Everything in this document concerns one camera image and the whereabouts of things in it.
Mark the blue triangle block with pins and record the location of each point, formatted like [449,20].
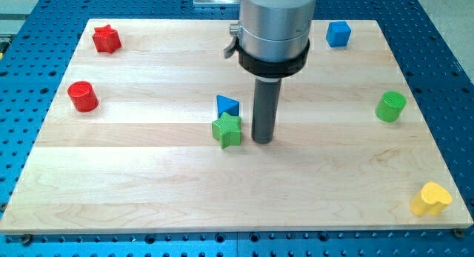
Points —
[227,105]

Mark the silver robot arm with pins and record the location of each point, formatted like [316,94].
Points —
[272,37]

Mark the green star block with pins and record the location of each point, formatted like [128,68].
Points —
[227,130]

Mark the red star block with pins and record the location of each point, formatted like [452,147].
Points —
[106,39]

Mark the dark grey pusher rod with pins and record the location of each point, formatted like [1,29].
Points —
[265,105]

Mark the light wooden board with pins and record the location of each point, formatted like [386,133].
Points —
[145,160]

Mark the blue cube block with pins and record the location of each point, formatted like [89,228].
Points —
[338,33]

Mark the green cylinder block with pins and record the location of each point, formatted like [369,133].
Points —
[390,106]

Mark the red cylinder block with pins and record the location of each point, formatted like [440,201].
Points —
[83,96]

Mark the yellow heart block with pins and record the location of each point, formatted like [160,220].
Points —
[432,199]

